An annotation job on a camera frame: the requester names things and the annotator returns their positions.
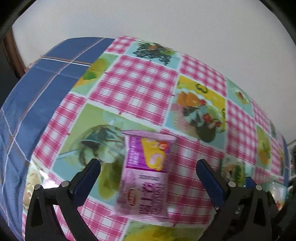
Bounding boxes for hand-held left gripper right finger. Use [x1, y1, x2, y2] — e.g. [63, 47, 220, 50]
[196, 159, 272, 241]

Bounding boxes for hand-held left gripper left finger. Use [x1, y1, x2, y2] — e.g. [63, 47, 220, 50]
[25, 158, 102, 241]

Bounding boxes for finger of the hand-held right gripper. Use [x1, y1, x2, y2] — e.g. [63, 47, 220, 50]
[244, 176, 256, 189]

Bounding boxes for pale green tray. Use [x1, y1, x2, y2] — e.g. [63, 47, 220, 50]
[264, 182, 288, 211]

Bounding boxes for purple swiss roll packet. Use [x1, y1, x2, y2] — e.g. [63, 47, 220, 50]
[113, 130, 177, 219]

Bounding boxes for blue plaid cloth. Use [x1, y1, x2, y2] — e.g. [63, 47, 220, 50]
[0, 37, 116, 234]

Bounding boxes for pink checked plastic tablecloth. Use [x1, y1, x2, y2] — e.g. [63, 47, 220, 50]
[22, 36, 289, 241]

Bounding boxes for brown wooden frame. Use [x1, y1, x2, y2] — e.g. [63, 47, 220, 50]
[5, 28, 26, 77]

